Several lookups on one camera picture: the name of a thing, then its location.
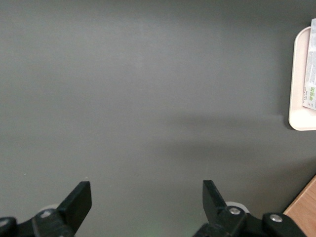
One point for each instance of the cream plastic tray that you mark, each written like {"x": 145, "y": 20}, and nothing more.
{"x": 297, "y": 98}

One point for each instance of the red tartan cookie box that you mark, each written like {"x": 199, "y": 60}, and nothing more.
{"x": 311, "y": 74}

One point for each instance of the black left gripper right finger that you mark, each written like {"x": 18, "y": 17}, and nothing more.
{"x": 212, "y": 205}

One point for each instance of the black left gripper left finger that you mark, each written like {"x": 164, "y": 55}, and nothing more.
{"x": 79, "y": 205}

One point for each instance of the wooden drawer cabinet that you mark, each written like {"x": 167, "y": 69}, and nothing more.
{"x": 304, "y": 212}

